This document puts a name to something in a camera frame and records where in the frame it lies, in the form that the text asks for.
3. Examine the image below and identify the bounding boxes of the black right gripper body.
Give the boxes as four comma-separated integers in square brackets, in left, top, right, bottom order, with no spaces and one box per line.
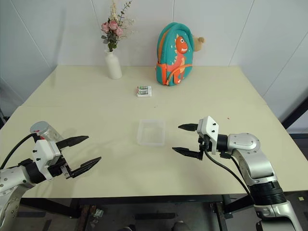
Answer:
[197,134,210,160]

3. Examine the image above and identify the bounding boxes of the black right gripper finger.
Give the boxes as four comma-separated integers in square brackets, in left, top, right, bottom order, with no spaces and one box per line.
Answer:
[171,147,202,162]
[178,123,199,132]

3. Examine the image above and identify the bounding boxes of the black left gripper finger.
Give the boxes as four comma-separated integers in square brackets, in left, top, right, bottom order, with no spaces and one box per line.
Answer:
[55,135,90,151]
[68,156,103,179]

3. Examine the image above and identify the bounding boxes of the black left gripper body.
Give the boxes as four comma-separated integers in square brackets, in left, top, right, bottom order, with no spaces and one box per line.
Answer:
[47,154,73,180]

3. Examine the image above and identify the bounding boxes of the clear plastic container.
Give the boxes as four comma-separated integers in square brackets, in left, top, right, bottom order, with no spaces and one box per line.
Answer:
[136,119,167,147]

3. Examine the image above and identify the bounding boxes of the white battery pack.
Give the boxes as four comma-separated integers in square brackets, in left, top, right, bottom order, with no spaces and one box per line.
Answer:
[135,85,153,98]

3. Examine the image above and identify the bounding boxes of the teal dinosaur backpack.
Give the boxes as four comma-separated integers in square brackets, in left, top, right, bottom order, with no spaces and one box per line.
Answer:
[155,22,195,86]

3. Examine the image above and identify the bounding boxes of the tan plush toy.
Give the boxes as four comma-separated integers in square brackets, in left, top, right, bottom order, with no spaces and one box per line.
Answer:
[192,35,206,52]

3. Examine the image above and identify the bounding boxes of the white ceramic vase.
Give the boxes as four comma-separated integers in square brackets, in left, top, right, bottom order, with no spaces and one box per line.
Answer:
[103,49,123,80]

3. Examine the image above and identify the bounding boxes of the black metal stand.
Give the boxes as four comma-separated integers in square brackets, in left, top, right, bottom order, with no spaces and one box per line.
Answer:
[281,95,308,139]

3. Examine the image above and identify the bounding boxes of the pink flower bouquet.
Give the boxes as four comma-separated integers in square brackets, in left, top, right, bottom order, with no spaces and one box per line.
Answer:
[100,0,136,52]

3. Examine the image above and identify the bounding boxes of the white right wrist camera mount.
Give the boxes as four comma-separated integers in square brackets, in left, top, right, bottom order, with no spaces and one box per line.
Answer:
[196,115,220,155]

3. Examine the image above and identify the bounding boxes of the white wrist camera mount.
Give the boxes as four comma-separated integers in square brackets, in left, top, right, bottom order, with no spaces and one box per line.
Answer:
[32,139,64,181]
[196,115,220,155]

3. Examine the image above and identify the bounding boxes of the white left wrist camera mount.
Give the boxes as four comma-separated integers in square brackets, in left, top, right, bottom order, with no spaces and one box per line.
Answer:
[32,139,64,181]

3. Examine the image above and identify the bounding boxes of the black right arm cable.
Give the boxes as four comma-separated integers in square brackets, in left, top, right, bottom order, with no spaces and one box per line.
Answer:
[203,148,256,205]
[219,153,251,191]

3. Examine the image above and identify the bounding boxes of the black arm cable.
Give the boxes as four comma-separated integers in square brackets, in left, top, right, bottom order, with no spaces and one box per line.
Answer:
[219,153,251,191]
[0,133,41,169]
[203,148,256,205]

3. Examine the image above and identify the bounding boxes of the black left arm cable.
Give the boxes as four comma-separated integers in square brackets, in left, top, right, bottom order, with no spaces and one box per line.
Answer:
[0,133,41,169]

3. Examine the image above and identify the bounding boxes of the black table frame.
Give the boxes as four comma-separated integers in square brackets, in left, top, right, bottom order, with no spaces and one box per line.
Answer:
[18,191,308,231]

